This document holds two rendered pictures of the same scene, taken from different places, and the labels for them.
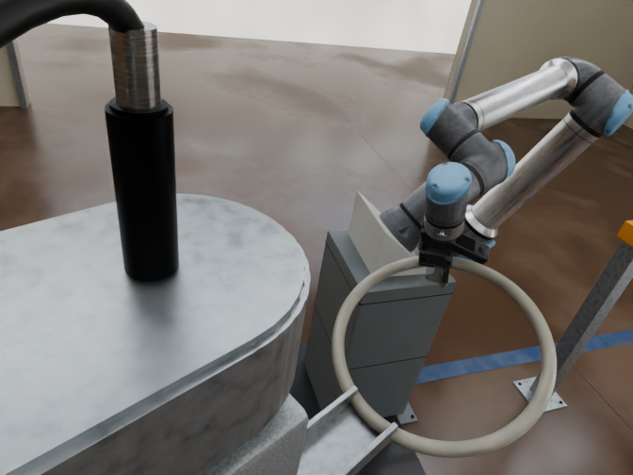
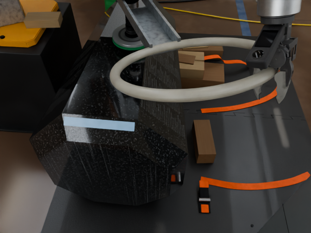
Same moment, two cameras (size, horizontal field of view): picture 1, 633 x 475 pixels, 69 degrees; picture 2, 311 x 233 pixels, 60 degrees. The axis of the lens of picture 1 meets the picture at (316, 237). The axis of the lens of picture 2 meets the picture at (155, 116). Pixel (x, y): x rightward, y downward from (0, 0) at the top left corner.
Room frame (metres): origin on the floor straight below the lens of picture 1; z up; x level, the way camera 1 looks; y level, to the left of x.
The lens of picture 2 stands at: (0.97, -0.93, 1.68)
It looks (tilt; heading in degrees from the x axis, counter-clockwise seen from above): 50 degrees down; 118
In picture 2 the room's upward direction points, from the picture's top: straight up
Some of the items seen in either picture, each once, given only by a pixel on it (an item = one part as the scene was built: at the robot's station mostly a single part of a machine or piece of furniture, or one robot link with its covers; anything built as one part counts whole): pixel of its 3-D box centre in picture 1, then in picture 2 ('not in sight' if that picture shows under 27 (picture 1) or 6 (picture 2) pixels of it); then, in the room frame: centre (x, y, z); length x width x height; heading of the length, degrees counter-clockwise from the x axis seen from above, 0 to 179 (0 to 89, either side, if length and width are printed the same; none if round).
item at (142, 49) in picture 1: (144, 165); not in sight; (0.27, 0.12, 1.76); 0.04 x 0.04 x 0.17
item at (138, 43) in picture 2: not in sight; (132, 34); (0.27, 0.12, 0.86); 0.21 x 0.21 x 0.01
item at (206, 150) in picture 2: not in sight; (203, 140); (0.75, 0.22, 0.07); 0.30 x 0.12 x 0.12; 120
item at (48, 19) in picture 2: not in sight; (43, 19); (-0.33, 0.07, 0.81); 0.20 x 0.10 x 0.05; 32
